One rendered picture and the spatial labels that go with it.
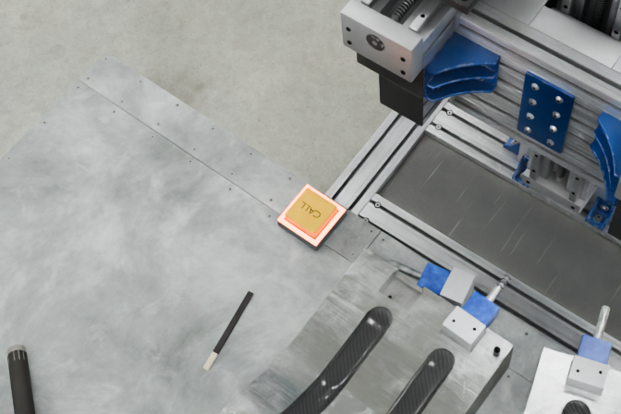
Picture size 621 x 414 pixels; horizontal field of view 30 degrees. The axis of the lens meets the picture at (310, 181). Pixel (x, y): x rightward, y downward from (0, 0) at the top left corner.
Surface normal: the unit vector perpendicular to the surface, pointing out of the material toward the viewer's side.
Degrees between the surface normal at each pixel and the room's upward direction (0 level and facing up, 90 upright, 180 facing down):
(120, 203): 0
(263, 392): 28
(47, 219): 0
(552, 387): 0
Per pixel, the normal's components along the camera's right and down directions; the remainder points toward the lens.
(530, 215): -0.07, -0.48
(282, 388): 0.21, -0.75
